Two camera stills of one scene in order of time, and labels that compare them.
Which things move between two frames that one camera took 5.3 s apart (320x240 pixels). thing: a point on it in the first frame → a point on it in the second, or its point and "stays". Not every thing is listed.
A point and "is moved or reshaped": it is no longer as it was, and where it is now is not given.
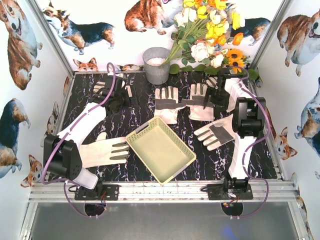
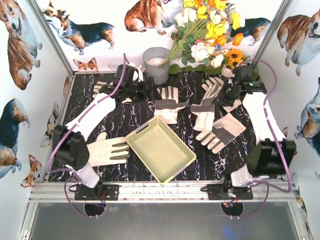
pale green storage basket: (160, 149) stays
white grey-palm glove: (198, 93) is moved or reshaped
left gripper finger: (137, 104) → (154, 93)
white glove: (104, 151) stays
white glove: (167, 104) stays
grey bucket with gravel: (153, 58) stays
